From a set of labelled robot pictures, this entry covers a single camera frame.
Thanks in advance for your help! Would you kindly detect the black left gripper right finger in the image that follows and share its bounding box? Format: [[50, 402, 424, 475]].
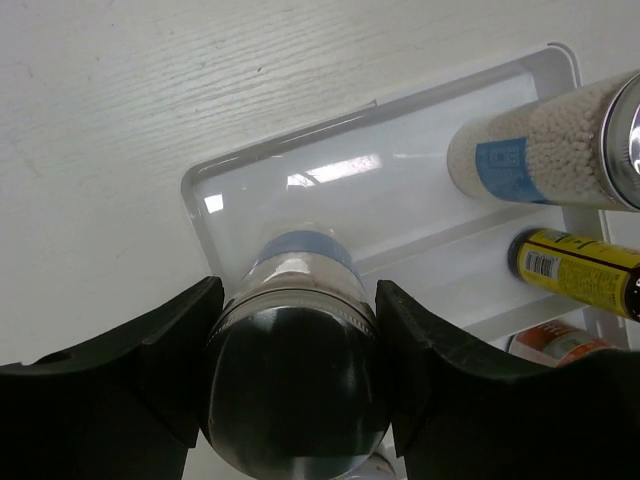
[[375, 280, 639, 479]]

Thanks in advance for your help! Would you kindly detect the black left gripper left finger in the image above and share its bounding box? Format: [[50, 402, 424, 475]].
[[1, 276, 223, 479]]

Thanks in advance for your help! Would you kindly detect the short jar orange label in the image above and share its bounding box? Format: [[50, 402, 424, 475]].
[[507, 319, 617, 368]]

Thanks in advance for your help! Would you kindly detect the tall white jar silver lid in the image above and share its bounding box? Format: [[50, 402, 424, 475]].
[[199, 222, 392, 479]]

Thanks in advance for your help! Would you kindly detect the small yellow bottle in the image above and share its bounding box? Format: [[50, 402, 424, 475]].
[[507, 228, 639, 322]]

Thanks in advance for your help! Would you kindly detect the tall white jar blue label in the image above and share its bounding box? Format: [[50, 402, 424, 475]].
[[447, 71, 639, 212]]

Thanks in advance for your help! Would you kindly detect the short jar grey lid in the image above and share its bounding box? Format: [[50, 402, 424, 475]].
[[353, 440, 405, 480]]

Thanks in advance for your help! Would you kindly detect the white divided tray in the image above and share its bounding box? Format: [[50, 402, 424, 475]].
[[181, 43, 639, 349]]

